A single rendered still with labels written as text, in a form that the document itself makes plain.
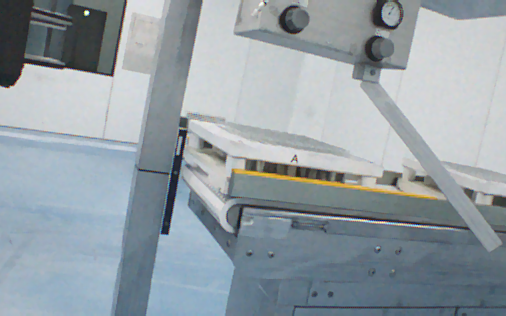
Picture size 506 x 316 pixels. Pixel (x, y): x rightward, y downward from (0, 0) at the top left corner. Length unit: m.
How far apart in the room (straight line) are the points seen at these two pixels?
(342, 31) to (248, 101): 5.98
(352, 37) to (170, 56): 0.36
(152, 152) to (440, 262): 0.53
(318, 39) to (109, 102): 5.42
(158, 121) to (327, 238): 0.37
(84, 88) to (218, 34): 1.82
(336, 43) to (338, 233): 0.27
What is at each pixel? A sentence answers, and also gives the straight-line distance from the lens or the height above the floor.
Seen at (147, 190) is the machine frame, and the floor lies 0.76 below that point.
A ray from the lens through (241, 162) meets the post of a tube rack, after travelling 0.64.
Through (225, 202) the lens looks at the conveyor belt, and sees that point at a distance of 0.64.
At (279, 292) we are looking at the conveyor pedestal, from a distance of 0.75.
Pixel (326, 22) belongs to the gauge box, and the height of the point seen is 1.07.
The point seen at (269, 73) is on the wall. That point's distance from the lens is 6.70.
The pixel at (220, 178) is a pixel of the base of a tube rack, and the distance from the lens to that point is 0.65.
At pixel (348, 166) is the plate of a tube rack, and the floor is 0.90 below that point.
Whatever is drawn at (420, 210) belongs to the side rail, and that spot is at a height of 0.85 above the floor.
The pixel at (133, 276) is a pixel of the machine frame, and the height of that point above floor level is 0.59.
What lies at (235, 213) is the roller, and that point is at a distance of 0.64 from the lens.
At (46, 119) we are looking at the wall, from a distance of 5.89.
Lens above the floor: 0.97
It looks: 6 degrees down
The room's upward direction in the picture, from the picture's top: 12 degrees clockwise
